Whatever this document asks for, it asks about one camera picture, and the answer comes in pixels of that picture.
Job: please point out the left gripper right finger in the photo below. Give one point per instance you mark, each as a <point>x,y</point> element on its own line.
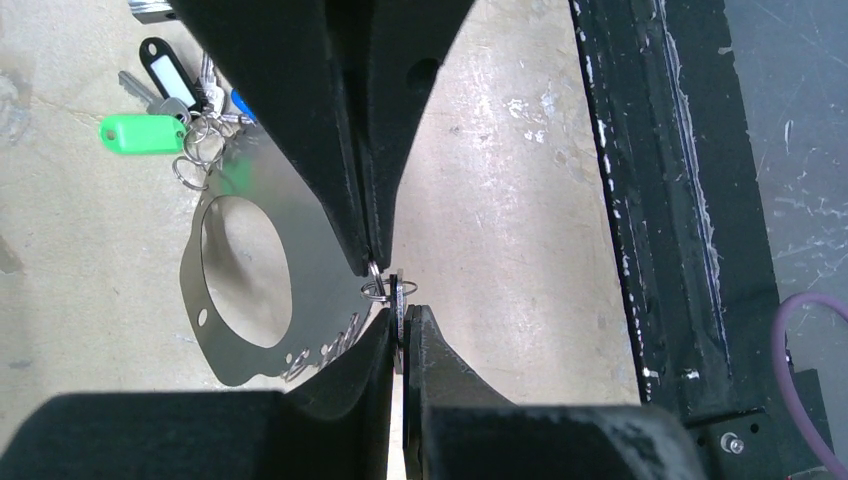
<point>456,426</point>

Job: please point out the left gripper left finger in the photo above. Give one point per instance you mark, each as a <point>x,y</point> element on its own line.
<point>333,426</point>

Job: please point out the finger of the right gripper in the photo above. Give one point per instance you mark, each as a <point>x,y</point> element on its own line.
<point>280,58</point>
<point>386,56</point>

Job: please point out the blue key tag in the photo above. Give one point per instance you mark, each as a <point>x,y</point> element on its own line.
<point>244,116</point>

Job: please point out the black key tag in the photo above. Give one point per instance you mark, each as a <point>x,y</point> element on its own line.
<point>167,73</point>

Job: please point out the silver key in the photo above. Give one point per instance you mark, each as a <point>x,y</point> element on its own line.
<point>154,104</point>

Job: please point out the green key tag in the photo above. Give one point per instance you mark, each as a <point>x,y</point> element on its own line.
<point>142,134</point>

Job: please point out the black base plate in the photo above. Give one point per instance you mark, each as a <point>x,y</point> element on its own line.
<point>688,229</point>

